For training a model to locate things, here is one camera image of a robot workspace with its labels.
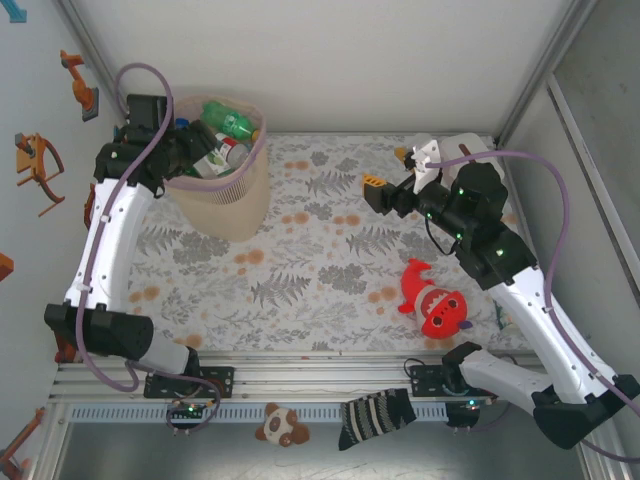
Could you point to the blue wall model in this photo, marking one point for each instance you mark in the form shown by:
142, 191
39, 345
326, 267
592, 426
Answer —
17, 12

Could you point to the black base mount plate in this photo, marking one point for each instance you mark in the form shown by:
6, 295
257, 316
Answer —
425, 382
220, 382

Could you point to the brown white panda plush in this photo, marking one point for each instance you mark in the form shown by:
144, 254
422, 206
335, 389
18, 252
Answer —
277, 425

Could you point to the small lime label bottle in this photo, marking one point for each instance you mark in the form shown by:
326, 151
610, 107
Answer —
212, 160

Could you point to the aluminium frame post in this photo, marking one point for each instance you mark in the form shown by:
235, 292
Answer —
543, 70
86, 35

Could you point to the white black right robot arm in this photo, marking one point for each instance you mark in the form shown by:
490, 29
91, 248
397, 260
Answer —
540, 320

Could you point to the red label clear bottle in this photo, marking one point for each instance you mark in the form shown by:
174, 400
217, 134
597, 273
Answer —
232, 150

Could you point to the crushed green plastic bottle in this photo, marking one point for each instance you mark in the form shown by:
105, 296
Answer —
227, 120

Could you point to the black controller board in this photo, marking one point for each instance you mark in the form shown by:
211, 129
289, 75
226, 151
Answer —
462, 412
187, 409

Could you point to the orange wall model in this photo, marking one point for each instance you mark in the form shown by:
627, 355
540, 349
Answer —
37, 414
62, 355
4, 265
25, 160
80, 90
89, 205

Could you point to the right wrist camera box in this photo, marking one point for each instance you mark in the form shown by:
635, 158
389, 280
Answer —
425, 160

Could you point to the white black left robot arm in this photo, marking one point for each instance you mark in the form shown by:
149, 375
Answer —
110, 240

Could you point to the red shark plush toy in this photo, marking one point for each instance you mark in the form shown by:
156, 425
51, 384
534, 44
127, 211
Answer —
440, 315

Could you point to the white pink tissue box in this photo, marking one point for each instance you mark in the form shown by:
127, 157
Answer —
480, 145

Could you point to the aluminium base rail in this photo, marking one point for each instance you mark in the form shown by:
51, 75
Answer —
325, 375

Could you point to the beige ribbed plastic bin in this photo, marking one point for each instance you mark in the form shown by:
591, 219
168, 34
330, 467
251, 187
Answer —
225, 210

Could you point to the black white striped sock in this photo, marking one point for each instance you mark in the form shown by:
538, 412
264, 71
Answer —
375, 415

